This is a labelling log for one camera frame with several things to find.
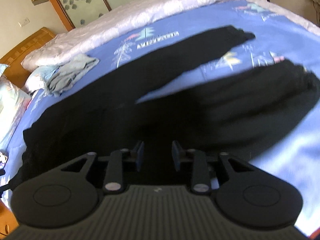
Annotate light grey crumpled garment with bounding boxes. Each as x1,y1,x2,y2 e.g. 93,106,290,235
45,54,100,97

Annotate light floral pillow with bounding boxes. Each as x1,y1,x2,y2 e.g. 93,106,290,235
0,63,61,151

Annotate wooden headboard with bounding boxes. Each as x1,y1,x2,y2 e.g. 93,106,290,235
1,27,56,88

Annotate white satin quilt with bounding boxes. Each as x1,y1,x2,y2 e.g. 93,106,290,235
21,0,319,72

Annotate black pants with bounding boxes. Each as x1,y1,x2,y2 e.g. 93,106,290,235
17,25,319,183

